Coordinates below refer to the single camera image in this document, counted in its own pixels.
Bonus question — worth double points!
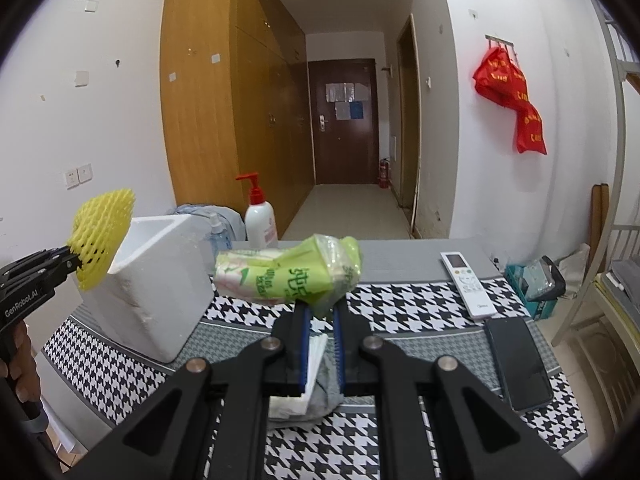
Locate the green tissue packet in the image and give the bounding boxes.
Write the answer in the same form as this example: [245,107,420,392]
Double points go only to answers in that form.
[214,233,363,318]

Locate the dark brown entrance door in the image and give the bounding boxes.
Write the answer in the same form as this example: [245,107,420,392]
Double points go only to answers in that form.
[307,58,379,185]

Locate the grey sock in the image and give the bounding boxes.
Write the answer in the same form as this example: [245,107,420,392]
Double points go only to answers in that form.
[304,347,347,422]

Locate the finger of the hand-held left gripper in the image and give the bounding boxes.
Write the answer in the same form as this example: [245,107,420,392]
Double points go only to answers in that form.
[0,245,77,279]
[20,256,84,292]

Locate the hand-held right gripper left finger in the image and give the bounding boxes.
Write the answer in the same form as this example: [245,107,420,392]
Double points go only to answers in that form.
[65,304,311,480]

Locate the red plastic bag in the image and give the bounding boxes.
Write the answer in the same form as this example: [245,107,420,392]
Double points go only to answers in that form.
[515,102,547,155]
[473,45,528,111]

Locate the houndstooth tablecloth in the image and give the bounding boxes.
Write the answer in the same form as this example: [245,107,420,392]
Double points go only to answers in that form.
[40,238,596,480]

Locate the teal storage crate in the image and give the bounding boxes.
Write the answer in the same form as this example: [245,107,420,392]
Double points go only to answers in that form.
[505,255,567,319]

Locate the grey metal bunk bed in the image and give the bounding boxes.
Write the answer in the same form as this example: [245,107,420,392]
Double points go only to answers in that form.
[550,0,640,411]

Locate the black smartphone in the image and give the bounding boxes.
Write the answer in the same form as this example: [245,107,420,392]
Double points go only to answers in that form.
[483,317,555,413]

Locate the white foam box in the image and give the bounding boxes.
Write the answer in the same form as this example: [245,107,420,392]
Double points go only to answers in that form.
[77,214,215,363]

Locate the yellow foam fruit net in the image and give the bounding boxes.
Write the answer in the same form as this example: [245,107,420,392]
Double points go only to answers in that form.
[71,188,137,291]

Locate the wooden wardrobe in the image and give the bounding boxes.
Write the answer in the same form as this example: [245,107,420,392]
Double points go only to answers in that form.
[160,0,307,241]

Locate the clear spray bottle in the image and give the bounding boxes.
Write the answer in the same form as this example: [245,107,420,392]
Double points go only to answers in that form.
[207,211,233,273]

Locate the white lotion pump bottle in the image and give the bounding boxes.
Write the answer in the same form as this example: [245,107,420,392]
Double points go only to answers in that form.
[235,173,279,249]

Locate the wooden boards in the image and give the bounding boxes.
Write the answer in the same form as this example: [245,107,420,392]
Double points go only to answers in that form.
[590,183,611,261]

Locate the person's left hand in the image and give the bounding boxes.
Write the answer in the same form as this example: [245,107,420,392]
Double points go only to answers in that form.
[0,322,41,404]

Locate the white remote control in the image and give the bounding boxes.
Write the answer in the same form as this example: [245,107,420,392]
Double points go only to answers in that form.
[440,251,498,322]

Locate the light wooden side door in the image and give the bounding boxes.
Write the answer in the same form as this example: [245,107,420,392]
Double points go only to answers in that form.
[396,13,421,211]

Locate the white double wall socket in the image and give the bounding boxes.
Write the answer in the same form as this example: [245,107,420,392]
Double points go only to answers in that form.
[64,162,94,190]

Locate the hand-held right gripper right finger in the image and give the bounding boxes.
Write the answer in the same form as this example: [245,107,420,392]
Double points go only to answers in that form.
[332,304,583,480]

